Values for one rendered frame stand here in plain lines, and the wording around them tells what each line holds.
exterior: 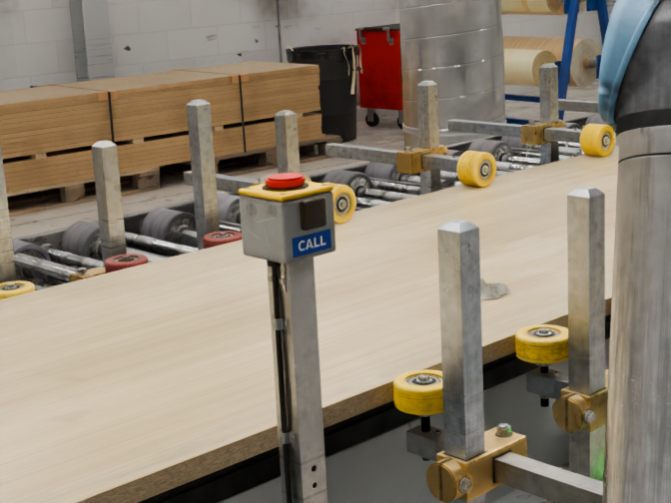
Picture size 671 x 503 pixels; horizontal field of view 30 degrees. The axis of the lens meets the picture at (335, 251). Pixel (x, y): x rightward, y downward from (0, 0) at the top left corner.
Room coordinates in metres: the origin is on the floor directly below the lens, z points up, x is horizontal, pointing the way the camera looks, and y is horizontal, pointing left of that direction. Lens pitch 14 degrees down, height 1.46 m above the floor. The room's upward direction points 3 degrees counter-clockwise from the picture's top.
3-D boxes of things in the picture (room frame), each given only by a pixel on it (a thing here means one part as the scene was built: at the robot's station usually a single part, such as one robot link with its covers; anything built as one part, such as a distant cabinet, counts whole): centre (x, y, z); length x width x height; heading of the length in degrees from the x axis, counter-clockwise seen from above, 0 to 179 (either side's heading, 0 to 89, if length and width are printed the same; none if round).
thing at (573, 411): (1.61, -0.35, 0.83); 0.13 x 0.06 x 0.05; 133
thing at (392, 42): (10.24, -0.66, 0.41); 0.76 x 0.48 x 0.81; 135
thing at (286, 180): (1.25, 0.05, 1.22); 0.04 x 0.04 x 0.02
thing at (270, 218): (1.25, 0.05, 1.18); 0.07 x 0.07 x 0.08; 43
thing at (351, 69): (9.58, 0.02, 0.36); 0.58 x 0.56 x 0.72; 38
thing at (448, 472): (1.44, -0.16, 0.82); 0.13 x 0.06 x 0.05; 133
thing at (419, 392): (1.53, -0.11, 0.85); 0.08 x 0.08 x 0.11
